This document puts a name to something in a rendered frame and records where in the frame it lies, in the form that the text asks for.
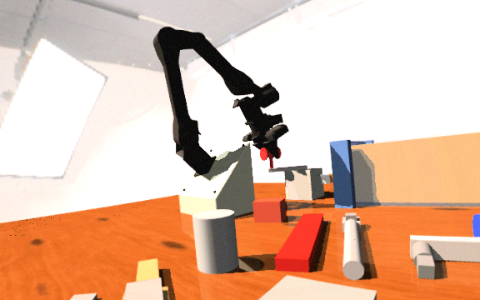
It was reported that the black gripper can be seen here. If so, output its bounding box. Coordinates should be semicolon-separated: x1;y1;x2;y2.
242;111;289;159

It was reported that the white cylinder with grey end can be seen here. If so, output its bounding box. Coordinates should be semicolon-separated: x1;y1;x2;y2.
342;212;364;281

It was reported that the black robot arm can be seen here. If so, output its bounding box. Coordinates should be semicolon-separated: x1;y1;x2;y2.
153;26;279;177

